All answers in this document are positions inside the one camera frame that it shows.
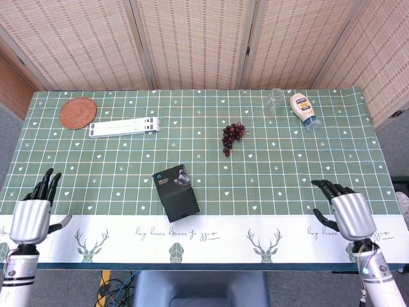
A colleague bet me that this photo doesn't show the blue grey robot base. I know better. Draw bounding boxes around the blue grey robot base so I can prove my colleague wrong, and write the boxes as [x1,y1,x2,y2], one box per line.
[132,271,271,307]

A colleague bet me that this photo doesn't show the clear empty jar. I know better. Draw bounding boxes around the clear empty jar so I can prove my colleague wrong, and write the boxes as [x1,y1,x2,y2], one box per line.
[262,88,284,116]

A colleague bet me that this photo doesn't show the dark red grape bunch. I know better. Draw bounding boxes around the dark red grape bunch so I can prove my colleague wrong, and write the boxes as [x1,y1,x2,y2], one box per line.
[221,122,247,157]

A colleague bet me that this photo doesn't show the mayonnaise squeeze bottle blue cap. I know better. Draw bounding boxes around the mayonnaise squeeze bottle blue cap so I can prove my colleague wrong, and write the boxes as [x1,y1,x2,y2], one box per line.
[289,91,321,132]

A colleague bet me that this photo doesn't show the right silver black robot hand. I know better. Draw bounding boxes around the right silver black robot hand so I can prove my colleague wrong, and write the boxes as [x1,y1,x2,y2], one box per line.
[311,179,378,242]

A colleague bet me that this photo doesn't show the dark teal under cloth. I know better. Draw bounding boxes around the dark teal under cloth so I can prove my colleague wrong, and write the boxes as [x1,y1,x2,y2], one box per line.
[0,262,404,273]

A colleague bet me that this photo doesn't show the floor cable tangle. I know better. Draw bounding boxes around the floor cable tangle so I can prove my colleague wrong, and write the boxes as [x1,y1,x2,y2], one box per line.
[95,271,139,307]

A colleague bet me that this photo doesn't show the brown wooden door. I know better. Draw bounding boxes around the brown wooden door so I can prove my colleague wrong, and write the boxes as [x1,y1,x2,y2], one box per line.
[0,54,41,120]

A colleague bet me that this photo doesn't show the white flat electronic device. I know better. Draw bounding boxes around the white flat electronic device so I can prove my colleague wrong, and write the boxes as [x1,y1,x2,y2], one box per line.
[88,116,161,139]

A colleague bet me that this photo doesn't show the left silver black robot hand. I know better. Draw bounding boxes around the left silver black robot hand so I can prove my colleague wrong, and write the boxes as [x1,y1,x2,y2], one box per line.
[9,168,73,246]

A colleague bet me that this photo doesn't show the black foldable cardboard box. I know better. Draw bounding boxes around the black foldable cardboard box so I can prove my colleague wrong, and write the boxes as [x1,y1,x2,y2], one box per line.
[152,164,201,223]

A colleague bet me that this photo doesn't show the round woven rattan coaster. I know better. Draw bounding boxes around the round woven rattan coaster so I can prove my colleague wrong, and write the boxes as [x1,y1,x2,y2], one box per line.
[58,97,98,130]

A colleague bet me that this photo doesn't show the bamboo folding screen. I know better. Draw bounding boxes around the bamboo folding screen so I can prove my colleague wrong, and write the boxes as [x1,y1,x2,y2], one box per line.
[0,0,409,129]

